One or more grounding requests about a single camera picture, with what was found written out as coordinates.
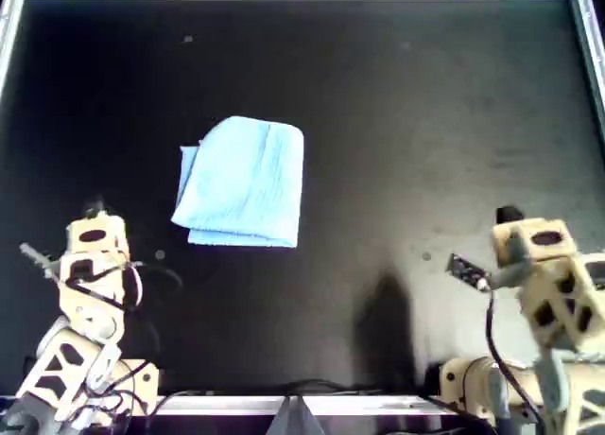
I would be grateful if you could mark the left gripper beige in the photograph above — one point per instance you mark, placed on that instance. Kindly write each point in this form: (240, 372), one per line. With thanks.
(97, 236)

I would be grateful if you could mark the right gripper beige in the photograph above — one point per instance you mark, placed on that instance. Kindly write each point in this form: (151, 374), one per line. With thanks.
(548, 238)

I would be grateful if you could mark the light blue microfibre cloth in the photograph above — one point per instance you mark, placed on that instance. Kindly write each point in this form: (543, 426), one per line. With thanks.
(246, 184)

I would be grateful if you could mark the beige left robot arm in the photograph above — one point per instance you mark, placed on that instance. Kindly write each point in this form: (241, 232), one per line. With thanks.
(80, 312)

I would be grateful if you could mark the beige right robot arm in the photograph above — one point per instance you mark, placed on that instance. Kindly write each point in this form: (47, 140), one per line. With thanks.
(562, 307)

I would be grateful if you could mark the right gripper grey camera bracket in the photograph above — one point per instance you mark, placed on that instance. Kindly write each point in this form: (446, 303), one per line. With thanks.
(515, 269)

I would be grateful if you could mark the bare circuit board camera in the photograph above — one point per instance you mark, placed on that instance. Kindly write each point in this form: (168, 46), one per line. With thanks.
(467, 270)

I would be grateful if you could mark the left gripper grey bracket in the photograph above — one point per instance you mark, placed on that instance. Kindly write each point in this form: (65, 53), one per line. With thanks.
(40, 260)

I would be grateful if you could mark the grey camera stand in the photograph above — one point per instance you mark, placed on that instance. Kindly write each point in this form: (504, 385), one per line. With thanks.
(294, 421)

